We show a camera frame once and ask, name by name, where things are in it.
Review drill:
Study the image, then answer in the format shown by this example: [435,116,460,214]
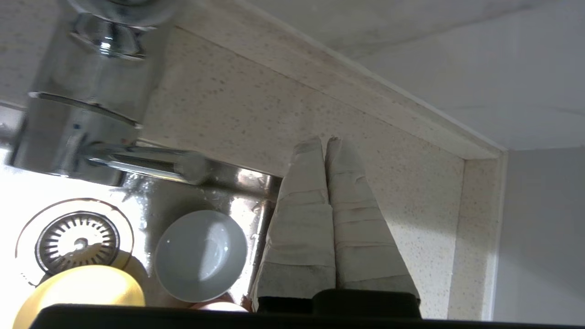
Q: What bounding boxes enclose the yellow bowl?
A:
[12,265,146,329]

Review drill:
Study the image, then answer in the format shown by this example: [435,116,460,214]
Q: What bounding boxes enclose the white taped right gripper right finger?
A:
[324,135,421,301]

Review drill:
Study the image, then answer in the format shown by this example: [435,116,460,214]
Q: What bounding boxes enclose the gray bowl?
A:
[154,210,248,303]

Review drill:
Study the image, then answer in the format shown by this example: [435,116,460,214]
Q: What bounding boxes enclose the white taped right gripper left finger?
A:
[250,136,337,312]

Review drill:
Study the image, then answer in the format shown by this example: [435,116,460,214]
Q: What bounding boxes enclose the chrome gooseneck faucet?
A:
[8,0,212,187]

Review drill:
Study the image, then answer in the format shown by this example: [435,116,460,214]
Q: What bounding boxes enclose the pink bowl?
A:
[188,299,251,313]

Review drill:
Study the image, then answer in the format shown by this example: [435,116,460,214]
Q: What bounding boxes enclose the metal sink drain strainer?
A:
[15,198,134,287]

